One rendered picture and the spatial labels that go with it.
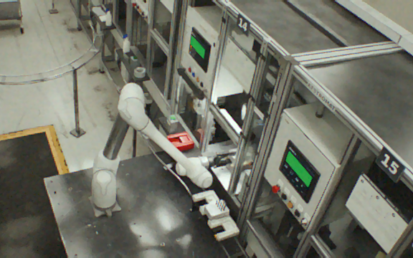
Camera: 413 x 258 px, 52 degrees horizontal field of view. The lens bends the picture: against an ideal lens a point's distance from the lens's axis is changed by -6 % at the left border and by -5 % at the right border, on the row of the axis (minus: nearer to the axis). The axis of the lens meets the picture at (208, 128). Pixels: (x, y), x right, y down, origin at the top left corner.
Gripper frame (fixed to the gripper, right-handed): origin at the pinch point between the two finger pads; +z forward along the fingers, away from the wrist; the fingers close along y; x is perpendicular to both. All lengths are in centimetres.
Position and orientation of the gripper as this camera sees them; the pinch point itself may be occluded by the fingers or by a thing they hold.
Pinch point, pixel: (232, 156)
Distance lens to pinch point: 302.6
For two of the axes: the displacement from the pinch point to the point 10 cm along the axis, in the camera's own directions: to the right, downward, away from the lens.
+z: 8.8, -1.7, 4.5
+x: -4.5, -6.2, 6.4
